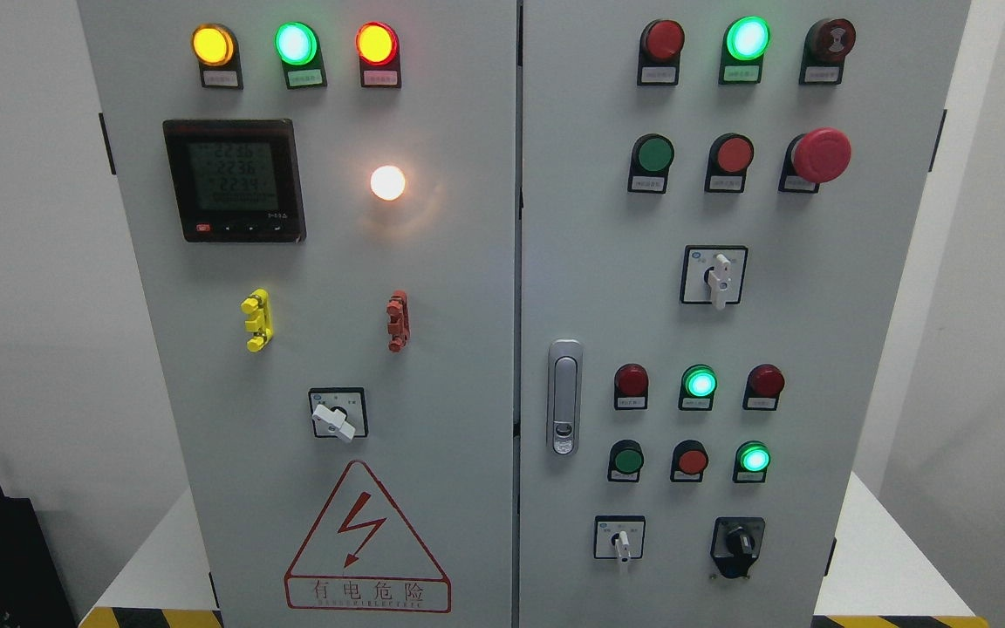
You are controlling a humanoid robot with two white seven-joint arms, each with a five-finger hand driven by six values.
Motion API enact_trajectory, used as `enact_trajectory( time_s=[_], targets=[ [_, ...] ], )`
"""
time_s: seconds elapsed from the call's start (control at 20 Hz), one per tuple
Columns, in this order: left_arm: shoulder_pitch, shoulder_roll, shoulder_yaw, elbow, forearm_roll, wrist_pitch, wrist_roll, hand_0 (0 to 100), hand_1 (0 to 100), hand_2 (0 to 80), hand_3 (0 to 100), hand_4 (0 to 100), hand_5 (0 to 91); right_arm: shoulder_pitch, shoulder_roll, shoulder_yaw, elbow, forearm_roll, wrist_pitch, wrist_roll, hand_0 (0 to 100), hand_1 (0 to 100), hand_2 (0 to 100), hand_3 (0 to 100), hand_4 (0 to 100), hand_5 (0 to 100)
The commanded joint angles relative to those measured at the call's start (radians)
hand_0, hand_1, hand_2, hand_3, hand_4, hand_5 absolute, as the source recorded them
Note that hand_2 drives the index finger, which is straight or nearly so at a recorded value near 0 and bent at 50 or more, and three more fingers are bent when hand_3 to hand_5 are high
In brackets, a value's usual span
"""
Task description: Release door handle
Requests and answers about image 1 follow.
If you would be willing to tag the silver door handle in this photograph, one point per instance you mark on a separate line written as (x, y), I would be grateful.
(564, 394)

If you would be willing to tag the grey cabinet door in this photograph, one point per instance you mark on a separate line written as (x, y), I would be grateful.
(440, 412)
(603, 265)

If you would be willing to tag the red terminal clip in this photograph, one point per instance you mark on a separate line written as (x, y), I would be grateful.
(397, 323)

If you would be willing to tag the white glowing indicator lamp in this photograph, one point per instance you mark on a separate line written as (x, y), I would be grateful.
(388, 183)

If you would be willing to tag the green push button lower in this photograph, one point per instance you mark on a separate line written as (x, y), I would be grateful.
(626, 459)

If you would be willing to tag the green push button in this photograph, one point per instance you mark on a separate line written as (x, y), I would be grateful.
(651, 158)
(626, 459)

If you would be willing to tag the green lit indicator middle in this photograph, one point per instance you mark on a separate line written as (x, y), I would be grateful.
(697, 388)

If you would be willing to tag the green lit indicator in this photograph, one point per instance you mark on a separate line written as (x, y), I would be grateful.
(697, 388)
(745, 43)

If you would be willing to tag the green push button upper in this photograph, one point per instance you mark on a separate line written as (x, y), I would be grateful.
(651, 158)

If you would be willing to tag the red push button lower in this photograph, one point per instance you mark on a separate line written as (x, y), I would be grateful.
(690, 460)

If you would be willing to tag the red push button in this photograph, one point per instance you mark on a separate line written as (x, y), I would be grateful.
(729, 159)
(690, 460)

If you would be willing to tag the yellow terminal clip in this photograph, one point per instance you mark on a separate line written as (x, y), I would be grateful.
(259, 323)

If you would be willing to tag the dark red indicator middle right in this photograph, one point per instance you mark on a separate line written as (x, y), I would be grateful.
(763, 388)

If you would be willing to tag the red push button upper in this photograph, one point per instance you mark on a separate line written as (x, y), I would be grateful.
(729, 159)

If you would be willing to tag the red electric hazard warning sticker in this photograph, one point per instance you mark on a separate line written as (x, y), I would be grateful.
(362, 554)

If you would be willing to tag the green lit button lower right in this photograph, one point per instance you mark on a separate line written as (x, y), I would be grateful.
(751, 462)

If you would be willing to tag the black digital power meter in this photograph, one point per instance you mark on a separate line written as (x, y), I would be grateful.
(236, 180)

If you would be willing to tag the red lit indicator light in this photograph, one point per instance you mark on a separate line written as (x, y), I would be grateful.
(379, 52)

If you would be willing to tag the dark red indicator top right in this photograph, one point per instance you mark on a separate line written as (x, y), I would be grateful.
(660, 46)

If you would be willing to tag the green indicator light top left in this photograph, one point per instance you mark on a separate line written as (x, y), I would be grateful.
(299, 49)

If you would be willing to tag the red emergency stop mushroom button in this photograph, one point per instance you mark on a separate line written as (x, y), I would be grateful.
(814, 158)

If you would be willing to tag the green lit indicator top right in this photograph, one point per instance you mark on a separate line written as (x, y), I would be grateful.
(745, 43)

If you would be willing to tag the yellow indicator light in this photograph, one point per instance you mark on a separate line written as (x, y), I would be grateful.
(219, 62)

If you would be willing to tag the dark red buzzer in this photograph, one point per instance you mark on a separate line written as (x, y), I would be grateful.
(826, 46)

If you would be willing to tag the black box with antenna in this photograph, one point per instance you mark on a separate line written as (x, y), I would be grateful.
(31, 593)

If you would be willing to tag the left door white rotary switch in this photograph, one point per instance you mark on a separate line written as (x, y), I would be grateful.
(339, 413)

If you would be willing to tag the upper white rotary switch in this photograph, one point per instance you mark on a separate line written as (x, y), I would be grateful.
(713, 275)

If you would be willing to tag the lower white rotary switch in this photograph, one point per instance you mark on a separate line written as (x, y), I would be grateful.
(619, 539)

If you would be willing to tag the black rotary knob switch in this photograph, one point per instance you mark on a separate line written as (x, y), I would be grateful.
(736, 544)

